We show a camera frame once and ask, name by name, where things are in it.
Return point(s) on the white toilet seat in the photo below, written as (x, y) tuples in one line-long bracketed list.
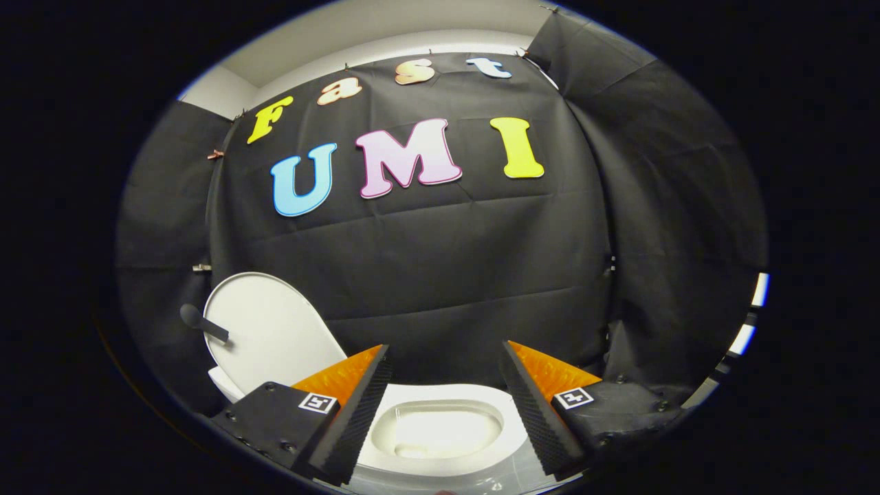
[(447, 393)]

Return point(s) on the white ceramic toilet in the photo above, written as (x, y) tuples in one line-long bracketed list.
[(440, 433)]

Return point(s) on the white toilet lid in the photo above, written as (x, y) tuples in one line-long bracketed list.
[(275, 337)]

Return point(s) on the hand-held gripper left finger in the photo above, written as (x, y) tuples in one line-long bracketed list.
[(357, 419)]

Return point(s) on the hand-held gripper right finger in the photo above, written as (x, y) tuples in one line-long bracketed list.
[(536, 419)]

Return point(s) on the grey white cabinet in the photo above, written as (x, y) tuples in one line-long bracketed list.
[(742, 340)]

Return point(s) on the black backdrop cloth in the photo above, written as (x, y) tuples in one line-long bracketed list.
[(447, 275)]

